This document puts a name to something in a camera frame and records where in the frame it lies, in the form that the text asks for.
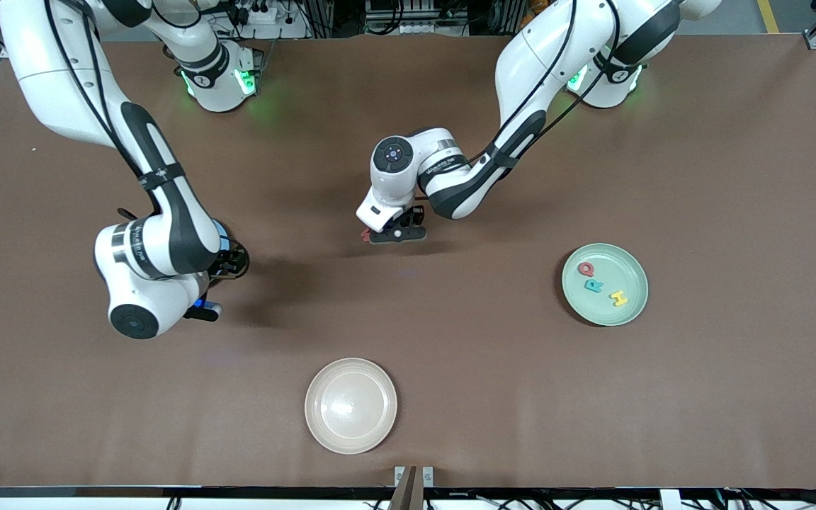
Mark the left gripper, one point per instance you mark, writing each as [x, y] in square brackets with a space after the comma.
[415, 214]

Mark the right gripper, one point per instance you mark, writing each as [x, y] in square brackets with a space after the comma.
[233, 261]

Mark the red foam letter Q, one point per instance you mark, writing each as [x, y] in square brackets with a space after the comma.
[585, 269]

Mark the teal foam letter R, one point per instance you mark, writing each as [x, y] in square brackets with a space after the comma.
[594, 285]

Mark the yellow foam letter H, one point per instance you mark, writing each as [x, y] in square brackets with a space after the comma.
[618, 298]

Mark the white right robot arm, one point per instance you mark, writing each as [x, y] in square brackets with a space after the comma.
[47, 57]

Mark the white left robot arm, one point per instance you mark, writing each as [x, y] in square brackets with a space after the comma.
[542, 49]

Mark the beige plate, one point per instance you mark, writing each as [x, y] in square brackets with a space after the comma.
[351, 407]

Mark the mint green plate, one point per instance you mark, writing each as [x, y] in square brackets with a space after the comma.
[613, 315]

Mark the white power strip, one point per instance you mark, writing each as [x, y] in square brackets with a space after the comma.
[259, 10]

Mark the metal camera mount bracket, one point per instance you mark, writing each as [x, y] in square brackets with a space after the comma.
[411, 489]

